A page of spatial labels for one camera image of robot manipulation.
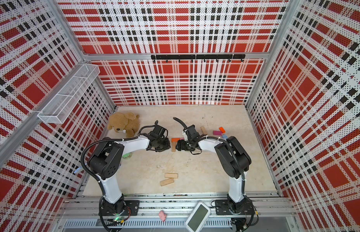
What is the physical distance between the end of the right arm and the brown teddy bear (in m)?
0.36

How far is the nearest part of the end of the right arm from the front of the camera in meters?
0.73

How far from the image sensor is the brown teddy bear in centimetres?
92
